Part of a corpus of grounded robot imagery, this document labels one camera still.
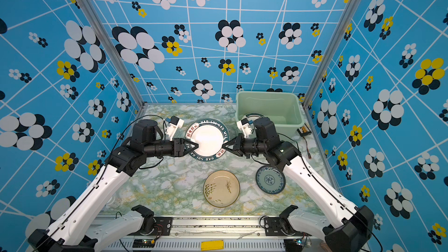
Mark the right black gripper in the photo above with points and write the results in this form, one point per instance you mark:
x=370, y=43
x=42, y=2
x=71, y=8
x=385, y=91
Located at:
x=238, y=150

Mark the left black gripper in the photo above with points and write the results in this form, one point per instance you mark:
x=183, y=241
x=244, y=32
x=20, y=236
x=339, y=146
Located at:
x=180, y=145

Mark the beige bamboo pattern plate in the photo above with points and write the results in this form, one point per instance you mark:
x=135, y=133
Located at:
x=221, y=189

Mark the blue patterned plate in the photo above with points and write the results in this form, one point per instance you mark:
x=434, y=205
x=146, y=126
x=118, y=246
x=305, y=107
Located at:
x=270, y=180

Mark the green rimmed white plate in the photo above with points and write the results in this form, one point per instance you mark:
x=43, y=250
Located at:
x=250, y=117

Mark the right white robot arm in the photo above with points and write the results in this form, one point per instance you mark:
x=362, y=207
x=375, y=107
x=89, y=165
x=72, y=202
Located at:
x=345, y=227

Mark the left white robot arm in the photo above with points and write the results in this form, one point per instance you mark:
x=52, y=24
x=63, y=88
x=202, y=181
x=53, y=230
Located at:
x=119, y=167

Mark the light green plastic bin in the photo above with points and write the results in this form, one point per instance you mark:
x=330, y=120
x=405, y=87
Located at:
x=283, y=109

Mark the small black orange device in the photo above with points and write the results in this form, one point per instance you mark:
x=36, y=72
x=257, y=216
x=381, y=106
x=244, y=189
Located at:
x=304, y=131

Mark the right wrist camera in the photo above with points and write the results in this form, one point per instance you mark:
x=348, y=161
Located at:
x=245, y=126

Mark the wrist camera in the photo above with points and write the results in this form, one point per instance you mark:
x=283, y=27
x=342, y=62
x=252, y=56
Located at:
x=245, y=126
x=172, y=125

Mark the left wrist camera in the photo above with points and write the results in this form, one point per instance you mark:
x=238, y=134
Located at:
x=172, y=125

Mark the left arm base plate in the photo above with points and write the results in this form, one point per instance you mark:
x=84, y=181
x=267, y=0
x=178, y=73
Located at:
x=164, y=225

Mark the aluminium front rail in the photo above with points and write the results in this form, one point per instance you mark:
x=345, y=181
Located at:
x=224, y=229

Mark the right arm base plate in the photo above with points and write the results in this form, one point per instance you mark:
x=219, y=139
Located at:
x=276, y=226

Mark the yellow tag on rail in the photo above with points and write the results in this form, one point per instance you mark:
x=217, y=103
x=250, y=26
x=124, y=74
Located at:
x=212, y=245

